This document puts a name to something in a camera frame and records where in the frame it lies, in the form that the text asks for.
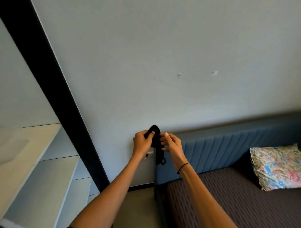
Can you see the brown striped bed sheet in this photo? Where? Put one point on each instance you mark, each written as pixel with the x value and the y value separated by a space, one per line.
pixel 235 202

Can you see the person's right hand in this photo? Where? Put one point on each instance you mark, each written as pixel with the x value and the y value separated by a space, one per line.
pixel 174 148

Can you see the floral pillow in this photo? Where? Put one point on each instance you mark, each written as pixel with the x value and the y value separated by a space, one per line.
pixel 276 166

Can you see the black sock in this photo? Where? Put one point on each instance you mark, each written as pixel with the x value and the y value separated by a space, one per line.
pixel 157 143

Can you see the person's right forearm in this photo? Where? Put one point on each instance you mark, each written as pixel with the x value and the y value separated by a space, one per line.
pixel 203 199

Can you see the blue upholstered headboard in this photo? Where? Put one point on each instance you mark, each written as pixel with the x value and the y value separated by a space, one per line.
pixel 223 145

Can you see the white shelf unit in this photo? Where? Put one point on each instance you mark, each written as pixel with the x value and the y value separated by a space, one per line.
pixel 40 173

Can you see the person's right thumb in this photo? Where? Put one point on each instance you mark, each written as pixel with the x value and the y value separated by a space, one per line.
pixel 167 136

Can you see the white wall socket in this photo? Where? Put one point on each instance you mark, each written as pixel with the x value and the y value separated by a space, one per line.
pixel 149 155

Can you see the black wrist band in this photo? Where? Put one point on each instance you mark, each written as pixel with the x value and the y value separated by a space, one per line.
pixel 183 167

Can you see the person's left forearm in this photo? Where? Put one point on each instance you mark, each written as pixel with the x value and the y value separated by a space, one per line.
pixel 107 192

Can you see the person's left hand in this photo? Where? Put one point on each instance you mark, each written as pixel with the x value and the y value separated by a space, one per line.
pixel 141 143

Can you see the person's left thumb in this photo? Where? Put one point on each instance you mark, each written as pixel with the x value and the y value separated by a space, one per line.
pixel 150 136

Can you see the black vertical frame post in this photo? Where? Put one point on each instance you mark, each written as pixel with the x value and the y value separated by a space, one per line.
pixel 54 91

